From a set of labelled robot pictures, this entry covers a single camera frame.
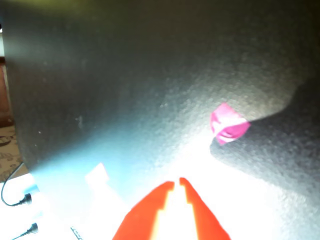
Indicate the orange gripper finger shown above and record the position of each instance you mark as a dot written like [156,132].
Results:
[142,215]
[207,222]

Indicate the small crumpled pink tape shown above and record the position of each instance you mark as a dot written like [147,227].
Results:
[228,122]

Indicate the brown wooden furniture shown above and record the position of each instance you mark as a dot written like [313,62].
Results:
[4,95]

